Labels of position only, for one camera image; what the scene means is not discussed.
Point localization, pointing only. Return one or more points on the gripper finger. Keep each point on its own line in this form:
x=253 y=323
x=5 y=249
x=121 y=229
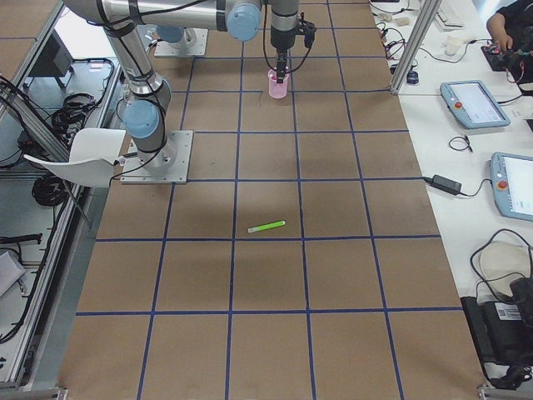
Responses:
x=281 y=66

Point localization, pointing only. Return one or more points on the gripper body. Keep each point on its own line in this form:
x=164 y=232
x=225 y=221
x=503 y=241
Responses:
x=281 y=38

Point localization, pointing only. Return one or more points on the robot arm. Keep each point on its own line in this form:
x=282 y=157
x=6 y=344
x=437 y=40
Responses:
x=176 y=35
x=144 y=118

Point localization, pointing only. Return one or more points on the pink mesh cup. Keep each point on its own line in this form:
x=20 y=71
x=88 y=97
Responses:
x=277 y=90

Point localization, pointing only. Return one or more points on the person hand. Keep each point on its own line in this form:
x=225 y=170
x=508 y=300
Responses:
x=503 y=41

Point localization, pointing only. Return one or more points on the white keyboard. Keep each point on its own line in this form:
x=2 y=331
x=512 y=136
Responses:
x=447 y=19

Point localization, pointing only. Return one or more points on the green pen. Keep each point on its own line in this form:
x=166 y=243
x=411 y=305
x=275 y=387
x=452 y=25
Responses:
x=266 y=226

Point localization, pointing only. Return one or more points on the far teach pendant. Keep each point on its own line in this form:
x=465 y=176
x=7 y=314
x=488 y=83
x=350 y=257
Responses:
x=472 y=105

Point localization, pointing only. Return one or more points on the teach pendant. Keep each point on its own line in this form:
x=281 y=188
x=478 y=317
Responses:
x=511 y=177
x=472 y=105

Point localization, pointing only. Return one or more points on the black power adapter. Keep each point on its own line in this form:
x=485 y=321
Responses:
x=446 y=185

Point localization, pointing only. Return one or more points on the white chair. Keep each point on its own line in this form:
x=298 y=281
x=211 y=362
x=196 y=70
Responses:
x=91 y=160

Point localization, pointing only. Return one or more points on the near teach pendant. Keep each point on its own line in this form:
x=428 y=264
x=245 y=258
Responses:
x=511 y=177

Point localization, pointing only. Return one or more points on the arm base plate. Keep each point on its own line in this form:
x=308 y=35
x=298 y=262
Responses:
x=167 y=50
x=169 y=166

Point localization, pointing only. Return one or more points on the aluminium frame post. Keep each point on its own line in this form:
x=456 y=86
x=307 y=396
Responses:
x=426 y=14

